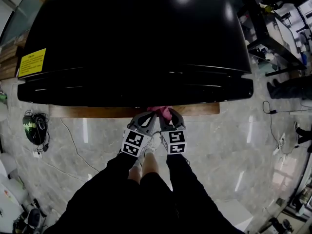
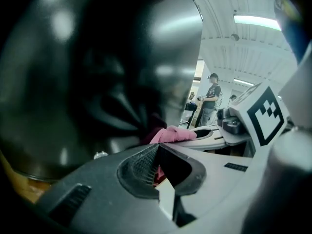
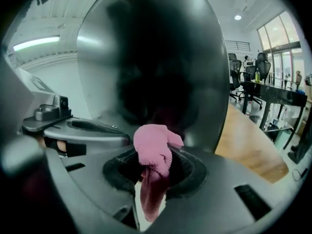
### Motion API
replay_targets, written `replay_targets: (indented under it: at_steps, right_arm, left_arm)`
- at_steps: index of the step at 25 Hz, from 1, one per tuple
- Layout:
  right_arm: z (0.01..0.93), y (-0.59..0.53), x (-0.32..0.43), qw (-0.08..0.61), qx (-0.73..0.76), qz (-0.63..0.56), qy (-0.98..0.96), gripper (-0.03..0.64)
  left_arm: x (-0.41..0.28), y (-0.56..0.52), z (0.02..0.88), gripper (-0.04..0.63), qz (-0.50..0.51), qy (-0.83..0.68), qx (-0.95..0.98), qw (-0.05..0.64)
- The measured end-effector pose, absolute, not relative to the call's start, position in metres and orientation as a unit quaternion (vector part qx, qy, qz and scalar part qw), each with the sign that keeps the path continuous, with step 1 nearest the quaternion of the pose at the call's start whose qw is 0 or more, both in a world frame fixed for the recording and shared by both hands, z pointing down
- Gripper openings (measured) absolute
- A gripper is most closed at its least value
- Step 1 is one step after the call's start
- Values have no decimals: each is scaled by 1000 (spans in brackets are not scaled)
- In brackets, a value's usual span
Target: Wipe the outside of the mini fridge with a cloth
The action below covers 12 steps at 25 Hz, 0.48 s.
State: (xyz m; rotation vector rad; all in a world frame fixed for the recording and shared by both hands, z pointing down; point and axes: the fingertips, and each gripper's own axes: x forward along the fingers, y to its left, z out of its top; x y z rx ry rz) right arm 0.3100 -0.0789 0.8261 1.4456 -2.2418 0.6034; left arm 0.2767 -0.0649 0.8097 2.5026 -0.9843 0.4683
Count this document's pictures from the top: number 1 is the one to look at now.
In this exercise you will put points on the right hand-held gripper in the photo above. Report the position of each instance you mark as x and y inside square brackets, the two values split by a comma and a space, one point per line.
[174, 142]

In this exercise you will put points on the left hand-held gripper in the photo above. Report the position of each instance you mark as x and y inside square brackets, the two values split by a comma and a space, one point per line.
[135, 142]

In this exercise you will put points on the black desk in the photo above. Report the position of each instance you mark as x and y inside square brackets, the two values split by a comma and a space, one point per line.
[256, 33]

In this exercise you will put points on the person's body in black clothing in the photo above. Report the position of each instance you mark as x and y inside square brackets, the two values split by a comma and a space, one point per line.
[151, 203]

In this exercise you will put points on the person's left forearm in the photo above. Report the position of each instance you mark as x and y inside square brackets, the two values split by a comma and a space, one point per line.
[114, 172]

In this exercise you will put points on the person's right forearm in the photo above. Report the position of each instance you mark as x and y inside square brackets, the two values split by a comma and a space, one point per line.
[185, 177]

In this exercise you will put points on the black mini fridge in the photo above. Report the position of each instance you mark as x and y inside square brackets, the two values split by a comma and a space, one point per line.
[134, 45]

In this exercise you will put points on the pink cleaning cloth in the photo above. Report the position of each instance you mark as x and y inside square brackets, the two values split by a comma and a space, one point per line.
[161, 111]

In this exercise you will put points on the wooden steps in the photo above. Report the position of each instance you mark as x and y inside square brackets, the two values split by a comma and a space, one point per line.
[8, 62]

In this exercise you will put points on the wooden table with black legs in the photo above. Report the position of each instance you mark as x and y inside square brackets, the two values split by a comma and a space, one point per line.
[97, 111]

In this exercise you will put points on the green bottle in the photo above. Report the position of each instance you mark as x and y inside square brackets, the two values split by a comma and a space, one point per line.
[3, 97]

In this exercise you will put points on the person's right white shoe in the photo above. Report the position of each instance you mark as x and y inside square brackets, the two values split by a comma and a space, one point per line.
[154, 142]

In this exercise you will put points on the white power strip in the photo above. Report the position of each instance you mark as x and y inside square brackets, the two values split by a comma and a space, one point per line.
[279, 145]
[37, 154]

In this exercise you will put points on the white cabinet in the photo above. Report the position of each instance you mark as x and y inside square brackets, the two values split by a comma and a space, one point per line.
[234, 213]

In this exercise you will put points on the black and green helmet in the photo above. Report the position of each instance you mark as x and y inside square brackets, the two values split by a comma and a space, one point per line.
[33, 128]

